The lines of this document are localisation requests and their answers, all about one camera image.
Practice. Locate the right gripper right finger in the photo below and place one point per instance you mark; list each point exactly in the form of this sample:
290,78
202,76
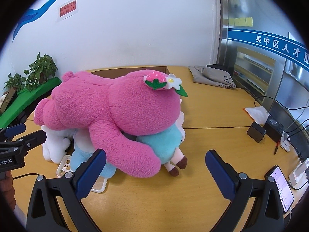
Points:
267,212

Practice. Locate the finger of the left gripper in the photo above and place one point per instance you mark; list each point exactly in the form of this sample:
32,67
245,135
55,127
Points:
11,132
29,141

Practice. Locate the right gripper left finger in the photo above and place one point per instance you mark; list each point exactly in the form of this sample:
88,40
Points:
44,213

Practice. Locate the white panda plush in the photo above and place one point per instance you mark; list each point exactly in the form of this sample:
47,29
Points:
57,142

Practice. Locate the blue cat plush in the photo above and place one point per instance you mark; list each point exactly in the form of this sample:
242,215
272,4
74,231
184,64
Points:
85,150

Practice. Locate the pink pig plush teal shorts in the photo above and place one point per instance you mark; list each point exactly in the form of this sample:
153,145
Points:
166,146

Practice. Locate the brown cardboard box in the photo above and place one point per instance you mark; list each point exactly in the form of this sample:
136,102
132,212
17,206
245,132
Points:
119,72

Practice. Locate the pink strawberry bear plush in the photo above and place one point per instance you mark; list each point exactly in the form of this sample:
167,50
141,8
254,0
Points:
144,102

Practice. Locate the person left hand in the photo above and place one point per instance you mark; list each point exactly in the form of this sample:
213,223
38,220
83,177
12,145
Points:
8,190

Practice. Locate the smartphone with lit screen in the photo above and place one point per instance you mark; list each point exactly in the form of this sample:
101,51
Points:
285,193

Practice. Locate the green table cloth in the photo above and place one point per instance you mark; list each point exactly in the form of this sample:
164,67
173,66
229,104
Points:
25,102

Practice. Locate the small potted green plant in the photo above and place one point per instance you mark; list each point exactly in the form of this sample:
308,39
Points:
15,81

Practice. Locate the white power strip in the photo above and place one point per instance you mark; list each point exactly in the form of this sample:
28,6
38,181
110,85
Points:
284,142

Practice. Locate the black cube charger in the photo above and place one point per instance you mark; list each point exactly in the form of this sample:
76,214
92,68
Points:
256,132

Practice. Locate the black box device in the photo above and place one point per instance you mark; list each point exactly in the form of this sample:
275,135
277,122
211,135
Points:
273,128

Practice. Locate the grey canvas tote bag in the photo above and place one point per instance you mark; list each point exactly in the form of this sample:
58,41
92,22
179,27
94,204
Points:
212,74

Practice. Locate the yellow sticky notes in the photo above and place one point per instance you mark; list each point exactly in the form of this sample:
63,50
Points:
241,22

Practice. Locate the red wall notice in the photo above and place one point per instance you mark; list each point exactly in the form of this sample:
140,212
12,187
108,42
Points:
68,9

